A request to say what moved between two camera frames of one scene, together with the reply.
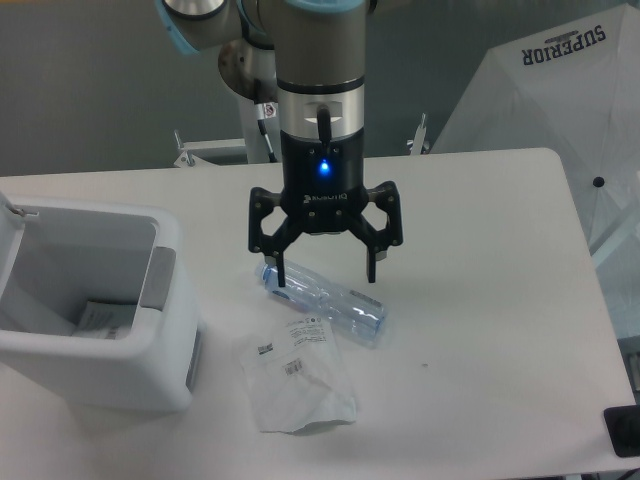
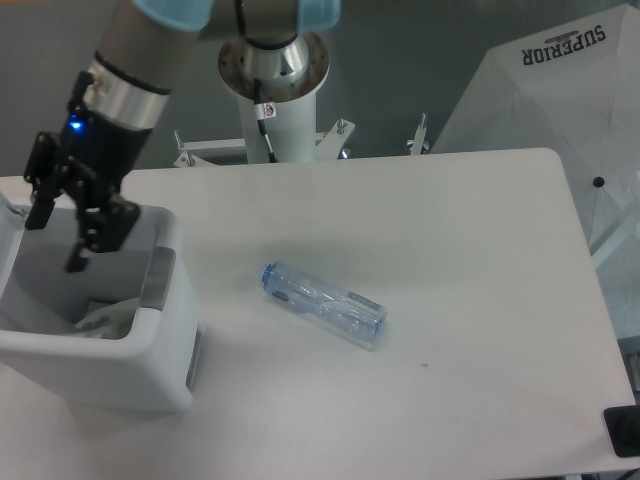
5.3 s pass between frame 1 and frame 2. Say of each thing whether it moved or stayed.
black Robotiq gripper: moved
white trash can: stayed
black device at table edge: stayed
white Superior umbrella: stayed
